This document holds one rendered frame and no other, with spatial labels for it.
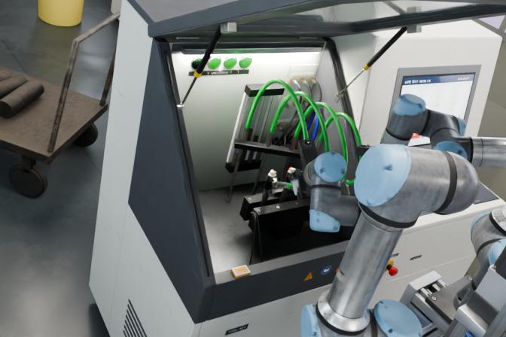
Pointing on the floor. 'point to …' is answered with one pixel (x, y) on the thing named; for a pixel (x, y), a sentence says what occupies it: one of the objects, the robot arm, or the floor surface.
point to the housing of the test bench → (132, 119)
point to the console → (416, 47)
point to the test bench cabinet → (145, 292)
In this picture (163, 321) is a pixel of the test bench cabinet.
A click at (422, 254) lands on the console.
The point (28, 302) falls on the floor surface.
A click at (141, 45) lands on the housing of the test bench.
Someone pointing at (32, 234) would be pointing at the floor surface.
